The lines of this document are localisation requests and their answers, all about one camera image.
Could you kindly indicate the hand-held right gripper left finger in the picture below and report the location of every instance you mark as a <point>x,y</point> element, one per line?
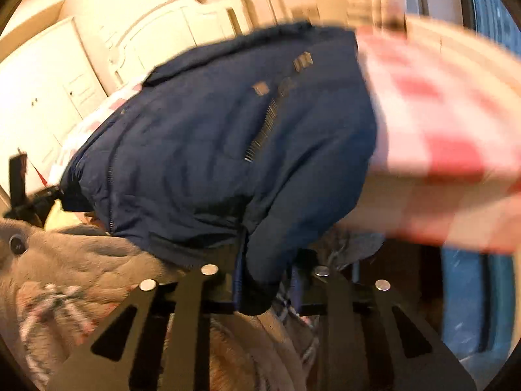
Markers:
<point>239,285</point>

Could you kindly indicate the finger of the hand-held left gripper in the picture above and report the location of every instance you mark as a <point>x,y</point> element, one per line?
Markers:
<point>38,203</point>
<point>18,175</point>

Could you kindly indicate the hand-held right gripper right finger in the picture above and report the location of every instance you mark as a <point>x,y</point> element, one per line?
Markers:
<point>297,289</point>

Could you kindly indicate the navy blue quilted jacket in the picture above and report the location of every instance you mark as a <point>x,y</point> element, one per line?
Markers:
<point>203,150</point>

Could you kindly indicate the white wardrobe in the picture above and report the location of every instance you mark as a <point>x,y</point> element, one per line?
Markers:
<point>40,102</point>

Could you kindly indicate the blue storage box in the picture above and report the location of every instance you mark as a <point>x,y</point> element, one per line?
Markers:
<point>468,293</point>

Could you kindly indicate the white wooden headboard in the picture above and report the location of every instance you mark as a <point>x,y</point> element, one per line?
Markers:
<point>163,32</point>

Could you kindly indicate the red white checked blanket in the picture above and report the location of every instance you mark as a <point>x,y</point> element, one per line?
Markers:
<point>427,110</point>

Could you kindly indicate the white window ledge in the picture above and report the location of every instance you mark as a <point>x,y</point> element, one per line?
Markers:
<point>468,44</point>

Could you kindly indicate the dark framed window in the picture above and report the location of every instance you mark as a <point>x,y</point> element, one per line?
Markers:
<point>492,4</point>

